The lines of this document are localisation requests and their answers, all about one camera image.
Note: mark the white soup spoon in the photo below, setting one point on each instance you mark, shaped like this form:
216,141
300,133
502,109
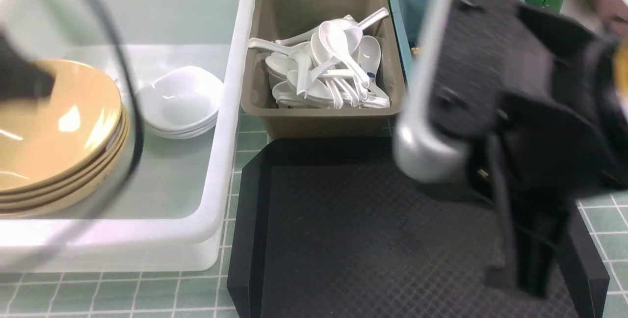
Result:
341,38

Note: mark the yellow noodle bowl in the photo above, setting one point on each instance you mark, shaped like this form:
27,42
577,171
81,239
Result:
40,142

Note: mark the black plastic serving tray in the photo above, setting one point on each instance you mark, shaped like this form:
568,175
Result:
330,228

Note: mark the blue plastic bin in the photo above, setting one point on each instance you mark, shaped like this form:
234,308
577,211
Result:
417,23

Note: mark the white square sauce dish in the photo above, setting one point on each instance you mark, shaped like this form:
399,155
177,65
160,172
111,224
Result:
183,100

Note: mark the pile of white spoons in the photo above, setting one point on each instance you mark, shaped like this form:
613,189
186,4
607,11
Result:
302,74

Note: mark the stack of yellow bowls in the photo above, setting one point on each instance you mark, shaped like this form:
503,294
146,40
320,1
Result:
81,185

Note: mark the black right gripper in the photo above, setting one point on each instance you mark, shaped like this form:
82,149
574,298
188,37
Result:
528,107

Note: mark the white plastic tub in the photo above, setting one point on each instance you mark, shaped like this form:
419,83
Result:
168,216

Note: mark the green checkered table mat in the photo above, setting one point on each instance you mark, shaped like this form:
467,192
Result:
204,294

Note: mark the brown plastic bin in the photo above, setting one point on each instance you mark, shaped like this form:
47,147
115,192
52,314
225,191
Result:
282,19

